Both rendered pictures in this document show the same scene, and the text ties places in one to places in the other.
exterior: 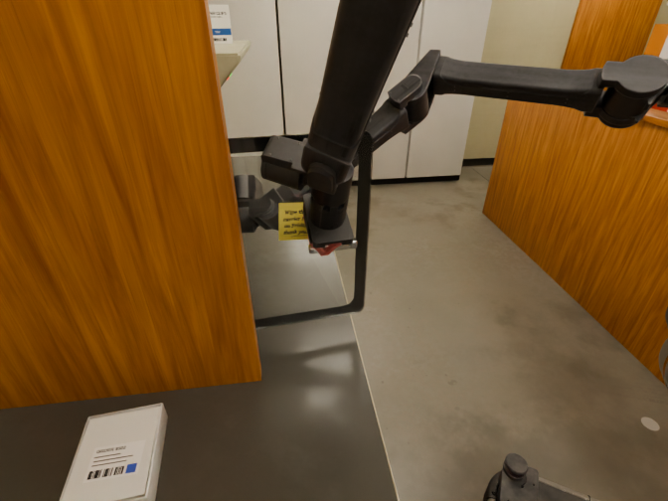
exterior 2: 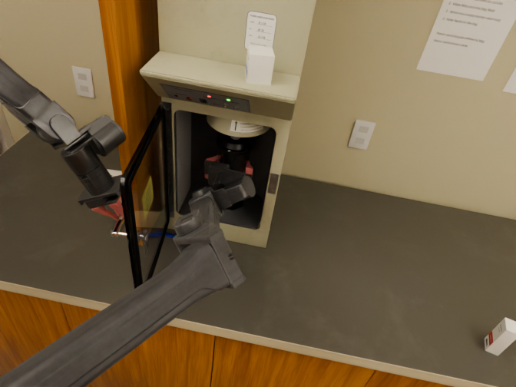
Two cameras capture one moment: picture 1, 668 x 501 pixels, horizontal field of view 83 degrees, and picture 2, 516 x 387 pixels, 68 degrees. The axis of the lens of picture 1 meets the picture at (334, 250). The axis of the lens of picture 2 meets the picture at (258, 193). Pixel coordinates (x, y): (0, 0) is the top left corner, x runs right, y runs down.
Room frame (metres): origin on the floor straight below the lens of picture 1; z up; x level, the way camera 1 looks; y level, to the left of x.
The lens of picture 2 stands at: (0.99, -0.52, 1.85)
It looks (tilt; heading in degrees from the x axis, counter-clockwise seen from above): 40 degrees down; 101
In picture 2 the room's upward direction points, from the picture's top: 9 degrees clockwise
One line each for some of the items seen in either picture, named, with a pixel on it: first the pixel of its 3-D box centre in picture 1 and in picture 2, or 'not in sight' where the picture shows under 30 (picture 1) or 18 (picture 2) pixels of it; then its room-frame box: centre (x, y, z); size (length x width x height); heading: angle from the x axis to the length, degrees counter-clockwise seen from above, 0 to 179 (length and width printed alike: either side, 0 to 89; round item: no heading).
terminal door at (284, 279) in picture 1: (290, 242); (150, 206); (0.62, 0.08, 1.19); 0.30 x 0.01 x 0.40; 104
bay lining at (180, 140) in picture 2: not in sight; (230, 150); (0.71, 0.39, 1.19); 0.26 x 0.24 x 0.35; 8
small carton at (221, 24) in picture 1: (215, 24); (259, 65); (0.81, 0.22, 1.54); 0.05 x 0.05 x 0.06; 21
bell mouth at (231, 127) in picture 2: not in sight; (239, 110); (0.74, 0.37, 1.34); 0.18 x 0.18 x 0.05
